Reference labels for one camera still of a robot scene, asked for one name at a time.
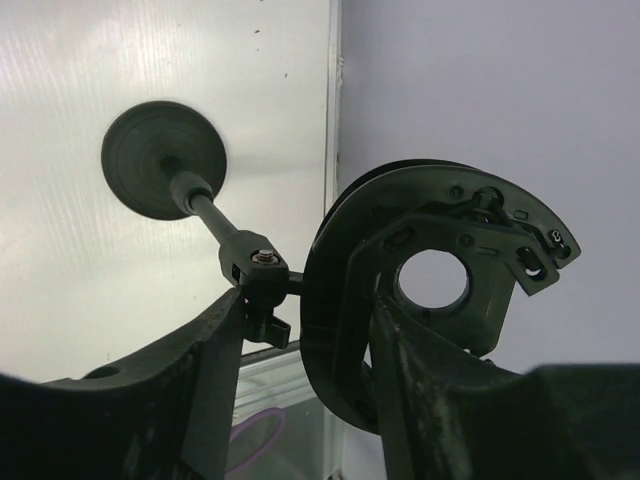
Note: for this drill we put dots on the black shock-mount round-base stand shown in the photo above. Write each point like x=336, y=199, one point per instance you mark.
x=447, y=241

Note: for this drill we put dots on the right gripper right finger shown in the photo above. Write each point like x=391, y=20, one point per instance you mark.
x=446, y=414

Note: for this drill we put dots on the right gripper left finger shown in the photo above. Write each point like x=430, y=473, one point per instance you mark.
x=163, y=412

